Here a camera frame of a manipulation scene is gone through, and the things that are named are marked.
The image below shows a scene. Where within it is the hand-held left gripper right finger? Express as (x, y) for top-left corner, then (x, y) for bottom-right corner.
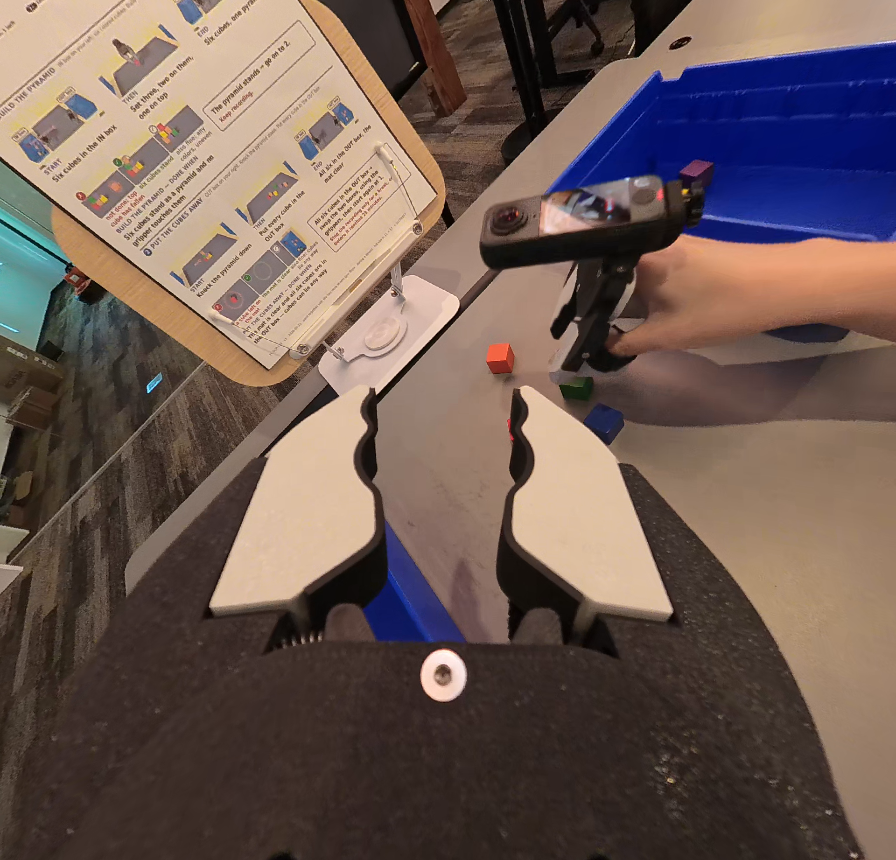
(496, 386), (675, 645)

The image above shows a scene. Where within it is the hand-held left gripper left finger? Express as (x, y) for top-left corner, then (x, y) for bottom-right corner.
(209, 386), (388, 640)

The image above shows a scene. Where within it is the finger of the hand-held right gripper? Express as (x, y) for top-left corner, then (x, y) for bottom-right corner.
(546, 334), (587, 386)

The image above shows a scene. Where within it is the blue cube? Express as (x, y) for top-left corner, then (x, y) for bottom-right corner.
(583, 404), (625, 446)

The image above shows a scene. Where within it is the blue plastic bin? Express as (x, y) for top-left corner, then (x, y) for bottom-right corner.
(364, 520), (466, 644)
(549, 41), (896, 346)

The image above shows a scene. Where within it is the person's right forearm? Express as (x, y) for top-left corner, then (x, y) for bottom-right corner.
(766, 233), (896, 343)

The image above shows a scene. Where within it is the person's right hand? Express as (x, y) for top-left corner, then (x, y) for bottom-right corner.
(605, 233), (779, 358)

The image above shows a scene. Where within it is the black round stand base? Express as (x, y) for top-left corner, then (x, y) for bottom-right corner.
(505, 107), (561, 168)

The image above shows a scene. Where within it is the black metal pole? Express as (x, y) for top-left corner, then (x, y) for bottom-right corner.
(483, 0), (547, 126)

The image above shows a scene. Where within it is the black swivel chair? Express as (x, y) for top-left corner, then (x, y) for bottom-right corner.
(553, 0), (606, 56)

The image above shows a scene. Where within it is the wooden pillar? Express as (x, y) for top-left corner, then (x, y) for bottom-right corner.
(392, 0), (468, 122)

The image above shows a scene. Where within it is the cardboard box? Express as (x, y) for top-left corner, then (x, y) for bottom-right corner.
(0, 335), (67, 427)

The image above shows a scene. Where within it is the black panel stand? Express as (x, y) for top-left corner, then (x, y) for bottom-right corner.
(283, 0), (428, 101)

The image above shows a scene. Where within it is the wooden instruction board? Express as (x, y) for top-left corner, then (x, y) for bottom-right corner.
(0, 0), (447, 387)

